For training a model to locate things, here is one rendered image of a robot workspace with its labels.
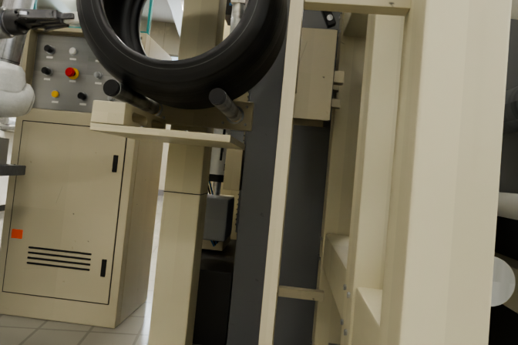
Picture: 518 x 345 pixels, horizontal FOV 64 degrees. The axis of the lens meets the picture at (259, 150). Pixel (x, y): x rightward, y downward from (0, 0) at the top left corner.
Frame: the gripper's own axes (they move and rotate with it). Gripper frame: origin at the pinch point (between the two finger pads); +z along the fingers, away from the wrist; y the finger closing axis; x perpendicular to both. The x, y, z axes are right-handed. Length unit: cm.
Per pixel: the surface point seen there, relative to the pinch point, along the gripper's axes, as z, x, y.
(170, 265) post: 18, 78, 26
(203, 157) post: 31, 41, 26
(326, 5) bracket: 66, 25, -59
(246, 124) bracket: 46, 31, 23
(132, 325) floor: -12, 111, 65
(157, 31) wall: -206, -263, 734
